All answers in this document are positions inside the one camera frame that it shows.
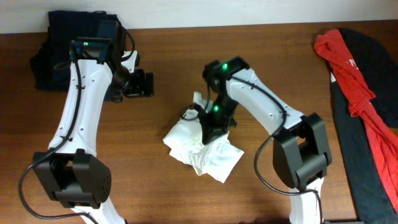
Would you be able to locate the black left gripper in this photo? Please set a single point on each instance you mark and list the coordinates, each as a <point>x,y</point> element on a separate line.
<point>142,88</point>

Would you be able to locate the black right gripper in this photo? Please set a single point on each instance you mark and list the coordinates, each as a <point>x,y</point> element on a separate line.
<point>213,127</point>

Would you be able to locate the white t-shirt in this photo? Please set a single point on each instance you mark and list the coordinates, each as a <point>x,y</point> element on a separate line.
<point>216,158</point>

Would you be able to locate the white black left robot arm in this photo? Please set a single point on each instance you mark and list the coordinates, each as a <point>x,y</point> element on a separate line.
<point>69,171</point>

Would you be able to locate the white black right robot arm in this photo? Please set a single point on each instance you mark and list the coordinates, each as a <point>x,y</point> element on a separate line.
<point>301,152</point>

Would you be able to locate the dark navy folded clothes pile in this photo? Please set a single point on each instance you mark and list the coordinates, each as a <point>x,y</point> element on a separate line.
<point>79,35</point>

